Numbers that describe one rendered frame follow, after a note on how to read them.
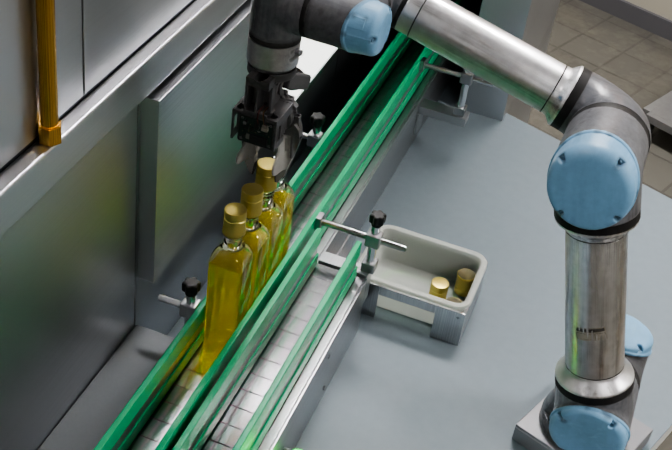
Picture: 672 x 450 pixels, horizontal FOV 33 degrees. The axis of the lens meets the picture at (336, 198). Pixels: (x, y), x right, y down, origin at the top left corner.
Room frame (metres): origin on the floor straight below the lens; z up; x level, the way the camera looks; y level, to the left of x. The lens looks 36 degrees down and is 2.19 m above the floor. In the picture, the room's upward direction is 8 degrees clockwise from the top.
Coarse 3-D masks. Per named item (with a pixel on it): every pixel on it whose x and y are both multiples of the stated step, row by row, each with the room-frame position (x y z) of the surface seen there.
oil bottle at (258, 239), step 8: (264, 224) 1.40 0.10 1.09; (248, 232) 1.37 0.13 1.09; (256, 232) 1.37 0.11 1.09; (264, 232) 1.38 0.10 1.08; (248, 240) 1.36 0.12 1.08; (256, 240) 1.36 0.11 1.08; (264, 240) 1.38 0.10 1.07; (256, 248) 1.35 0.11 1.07; (264, 248) 1.38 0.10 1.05; (256, 256) 1.35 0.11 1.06; (264, 256) 1.38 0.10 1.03; (256, 264) 1.35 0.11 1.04; (264, 264) 1.39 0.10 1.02; (256, 272) 1.35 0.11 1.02; (264, 272) 1.39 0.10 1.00; (256, 280) 1.36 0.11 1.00; (264, 280) 1.39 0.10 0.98; (256, 288) 1.36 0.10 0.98; (256, 296) 1.37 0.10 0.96
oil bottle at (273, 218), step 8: (272, 208) 1.43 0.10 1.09; (280, 208) 1.45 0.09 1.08; (264, 216) 1.42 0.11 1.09; (272, 216) 1.42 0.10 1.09; (280, 216) 1.44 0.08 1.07; (272, 224) 1.41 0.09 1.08; (280, 224) 1.44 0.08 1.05; (272, 232) 1.41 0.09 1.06; (280, 232) 1.45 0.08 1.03; (272, 240) 1.42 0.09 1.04; (280, 240) 1.45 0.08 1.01; (272, 248) 1.42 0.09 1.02; (272, 256) 1.42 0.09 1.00; (272, 264) 1.43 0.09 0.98; (272, 272) 1.43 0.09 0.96
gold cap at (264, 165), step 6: (258, 162) 1.44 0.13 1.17; (264, 162) 1.44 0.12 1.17; (270, 162) 1.44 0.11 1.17; (258, 168) 1.43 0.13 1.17; (264, 168) 1.42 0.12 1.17; (270, 168) 1.43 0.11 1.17; (258, 174) 1.43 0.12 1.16; (264, 174) 1.42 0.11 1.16; (270, 174) 1.42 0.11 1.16; (258, 180) 1.43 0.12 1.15; (264, 180) 1.42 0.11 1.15; (270, 180) 1.42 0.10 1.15; (264, 186) 1.42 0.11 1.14; (270, 186) 1.42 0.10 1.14; (276, 186) 1.44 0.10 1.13
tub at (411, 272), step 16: (400, 240) 1.75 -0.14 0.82; (416, 240) 1.74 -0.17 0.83; (432, 240) 1.74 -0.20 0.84; (384, 256) 1.75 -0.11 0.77; (400, 256) 1.74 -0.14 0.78; (416, 256) 1.74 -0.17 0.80; (432, 256) 1.73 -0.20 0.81; (448, 256) 1.72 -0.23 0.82; (464, 256) 1.71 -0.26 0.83; (480, 256) 1.71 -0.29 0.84; (384, 272) 1.70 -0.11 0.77; (400, 272) 1.71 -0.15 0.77; (416, 272) 1.72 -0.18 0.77; (432, 272) 1.72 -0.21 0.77; (448, 272) 1.72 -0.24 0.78; (480, 272) 1.66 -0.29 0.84; (400, 288) 1.58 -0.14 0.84; (416, 288) 1.67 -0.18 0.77; (448, 288) 1.68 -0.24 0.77; (448, 304) 1.56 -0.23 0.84; (464, 304) 1.56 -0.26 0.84
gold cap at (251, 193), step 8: (248, 184) 1.39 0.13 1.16; (256, 184) 1.40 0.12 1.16; (248, 192) 1.37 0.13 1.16; (256, 192) 1.38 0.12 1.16; (240, 200) 1.38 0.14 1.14; (248, 200) 1.37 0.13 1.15; (256, 200) 1.37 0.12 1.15; (248, 208) 1.37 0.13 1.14; (256, 208) 1.37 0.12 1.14; (248, 216) 1.37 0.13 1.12; (256, 216) 1.37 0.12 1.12
